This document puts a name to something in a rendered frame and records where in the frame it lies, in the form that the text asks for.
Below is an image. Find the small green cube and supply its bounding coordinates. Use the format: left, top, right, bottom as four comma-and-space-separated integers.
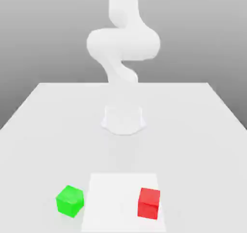
55, 185, 85, 219

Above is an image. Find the small red cube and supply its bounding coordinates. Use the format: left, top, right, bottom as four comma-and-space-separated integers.
137, 187, 161, 220

